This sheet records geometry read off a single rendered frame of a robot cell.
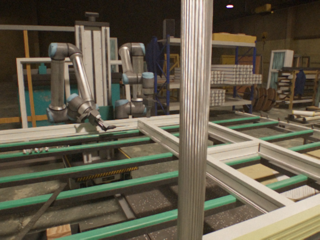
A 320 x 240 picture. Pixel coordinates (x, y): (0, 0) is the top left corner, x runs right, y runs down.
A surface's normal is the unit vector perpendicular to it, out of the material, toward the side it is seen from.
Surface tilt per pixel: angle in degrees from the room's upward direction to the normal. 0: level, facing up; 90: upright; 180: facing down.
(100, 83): 90
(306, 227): 90
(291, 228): 90
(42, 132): 90
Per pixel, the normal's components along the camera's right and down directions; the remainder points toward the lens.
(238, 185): -0.91, 0.09
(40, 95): 0.40, 0.20
